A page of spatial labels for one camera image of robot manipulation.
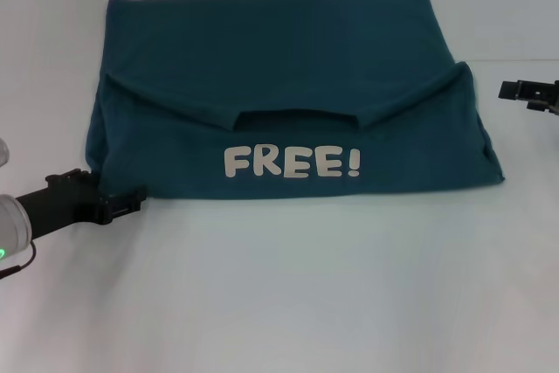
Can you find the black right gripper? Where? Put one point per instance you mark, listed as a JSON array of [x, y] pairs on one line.
[[548, 100]]

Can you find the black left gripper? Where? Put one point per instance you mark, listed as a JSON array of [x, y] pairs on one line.
[[61, 205]]

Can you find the blue teal shirt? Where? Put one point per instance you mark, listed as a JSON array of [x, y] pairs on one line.
[[297, 98]]

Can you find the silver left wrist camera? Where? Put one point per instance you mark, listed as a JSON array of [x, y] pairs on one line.
[[2, 152]]

